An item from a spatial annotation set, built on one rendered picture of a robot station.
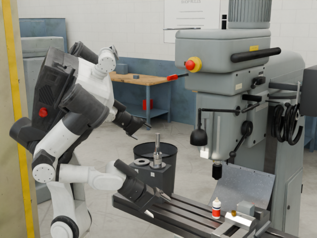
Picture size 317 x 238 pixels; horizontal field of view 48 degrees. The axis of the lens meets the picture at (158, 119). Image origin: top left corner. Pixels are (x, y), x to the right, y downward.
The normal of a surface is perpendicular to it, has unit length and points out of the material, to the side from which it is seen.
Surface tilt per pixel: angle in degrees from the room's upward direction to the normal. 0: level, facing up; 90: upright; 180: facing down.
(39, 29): 90
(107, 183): 99
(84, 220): 74
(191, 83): 90
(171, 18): 90
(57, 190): 115
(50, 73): 107
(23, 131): 90
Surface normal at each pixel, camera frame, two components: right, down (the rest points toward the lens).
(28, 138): -0.33, 0.25
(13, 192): 0.79, 0.16
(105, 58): 0.16, 0.52
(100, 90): 0.48, -0.24
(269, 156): -0.61, 0.21
